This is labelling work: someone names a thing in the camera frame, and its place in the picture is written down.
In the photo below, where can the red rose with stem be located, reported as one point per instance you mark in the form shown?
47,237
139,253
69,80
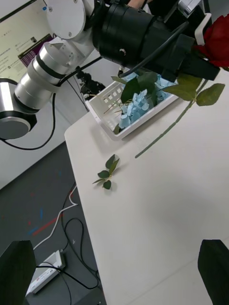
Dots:
219,40

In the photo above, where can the person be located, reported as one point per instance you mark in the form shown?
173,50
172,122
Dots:
137,3

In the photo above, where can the pale blue flower with stem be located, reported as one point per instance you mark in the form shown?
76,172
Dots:
164,84
136,107

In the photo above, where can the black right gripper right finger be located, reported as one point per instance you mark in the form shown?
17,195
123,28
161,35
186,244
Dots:
215,269

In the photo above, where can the shallow white box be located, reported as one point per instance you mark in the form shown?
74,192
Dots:
105,114

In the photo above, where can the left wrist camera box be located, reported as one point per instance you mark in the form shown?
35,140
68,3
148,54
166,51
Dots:
188,6

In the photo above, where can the black tripod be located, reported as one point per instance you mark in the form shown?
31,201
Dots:
90,83

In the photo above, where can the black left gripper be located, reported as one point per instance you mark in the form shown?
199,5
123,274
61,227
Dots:
171,54

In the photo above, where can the large screen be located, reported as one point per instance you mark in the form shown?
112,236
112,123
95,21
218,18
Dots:
14,47

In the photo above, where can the silver and black left arm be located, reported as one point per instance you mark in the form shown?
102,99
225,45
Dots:
64,21

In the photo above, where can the white power strip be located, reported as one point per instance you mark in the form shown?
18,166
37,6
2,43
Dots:
45,274

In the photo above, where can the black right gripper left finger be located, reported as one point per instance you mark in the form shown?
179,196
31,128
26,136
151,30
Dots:
16,274

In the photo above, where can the loose green leaf twig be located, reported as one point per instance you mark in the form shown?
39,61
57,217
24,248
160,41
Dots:
107,184

